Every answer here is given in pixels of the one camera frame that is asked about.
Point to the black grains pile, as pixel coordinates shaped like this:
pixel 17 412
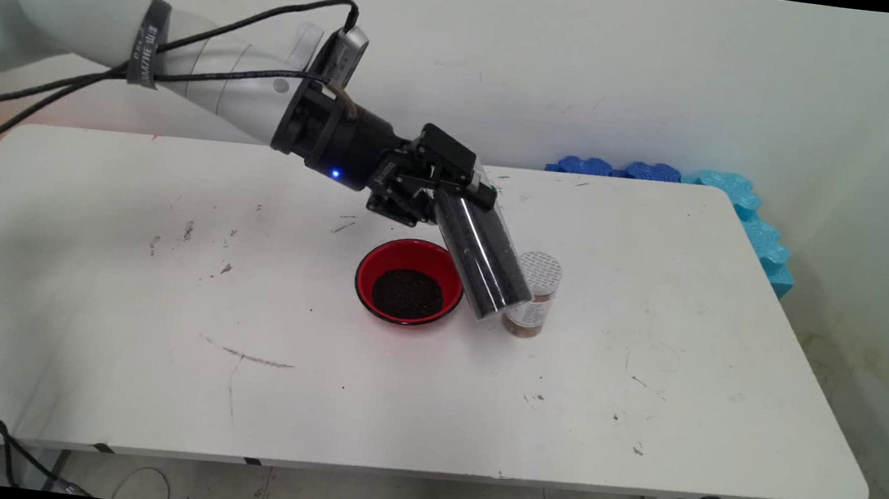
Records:
pixel 407 293

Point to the cyan foam mat piece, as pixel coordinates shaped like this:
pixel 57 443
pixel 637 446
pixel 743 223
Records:
pixel 756 229

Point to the dark blue foam mat piece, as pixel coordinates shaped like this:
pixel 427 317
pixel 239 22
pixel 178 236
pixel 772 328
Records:
pixel 583 166
pixel 653 171

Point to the red bowl with black rim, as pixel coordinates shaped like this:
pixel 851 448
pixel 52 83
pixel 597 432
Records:
pixel 373 263

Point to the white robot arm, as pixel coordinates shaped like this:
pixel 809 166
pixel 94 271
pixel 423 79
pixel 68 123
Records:
pixel 82 1

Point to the white-lidded brown spice jar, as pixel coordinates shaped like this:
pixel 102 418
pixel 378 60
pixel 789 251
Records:
pixel 544 281

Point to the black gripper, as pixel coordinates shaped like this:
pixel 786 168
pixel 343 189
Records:
pixel 340 139

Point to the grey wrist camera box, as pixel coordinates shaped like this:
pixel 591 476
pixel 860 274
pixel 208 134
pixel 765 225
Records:
pixel 346 57

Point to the clear jar of black grains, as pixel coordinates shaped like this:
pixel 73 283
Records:
pixel 484 270

